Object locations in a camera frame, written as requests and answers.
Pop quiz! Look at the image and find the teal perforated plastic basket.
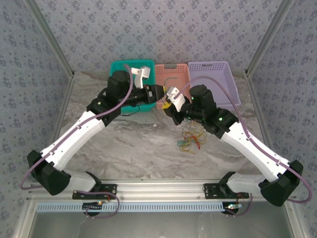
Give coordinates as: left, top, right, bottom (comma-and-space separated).
108, 59, 157, 115

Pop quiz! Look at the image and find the pink perforated plastic basket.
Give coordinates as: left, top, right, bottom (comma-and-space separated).
155, 63, 194, 111

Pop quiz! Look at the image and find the lilac perforated plastic basket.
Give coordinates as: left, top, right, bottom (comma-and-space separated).
187, 60, 242, 107

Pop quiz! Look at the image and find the small black controller board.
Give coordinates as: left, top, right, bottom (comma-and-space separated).
223, 202, 243, 216
82, 201, 104, 217

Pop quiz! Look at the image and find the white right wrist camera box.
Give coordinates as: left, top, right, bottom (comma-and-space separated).
165, 86, 186, 112

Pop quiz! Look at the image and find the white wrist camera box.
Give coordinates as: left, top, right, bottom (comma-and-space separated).
130, 65, 152, 89
165, 86, 186, 112

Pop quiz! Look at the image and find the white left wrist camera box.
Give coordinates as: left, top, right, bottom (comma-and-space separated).
130, 65, 152, 89

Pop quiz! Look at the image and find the thin black left gripper wire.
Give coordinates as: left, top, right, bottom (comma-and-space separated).
120, 104, 142, 117

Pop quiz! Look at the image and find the aluminium side rail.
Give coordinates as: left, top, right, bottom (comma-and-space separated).
245, 73, 307, 238
12, 74, 76, 238

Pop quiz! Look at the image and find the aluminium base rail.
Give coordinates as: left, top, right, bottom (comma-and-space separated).
27, 178, 293, 202

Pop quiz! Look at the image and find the aluminium corner post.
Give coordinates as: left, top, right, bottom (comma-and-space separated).
24, 0, 76, 79
244, 0, 295, 77

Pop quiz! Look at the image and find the grey slotted cable duct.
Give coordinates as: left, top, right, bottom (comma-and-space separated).
36, 201, 225, 213

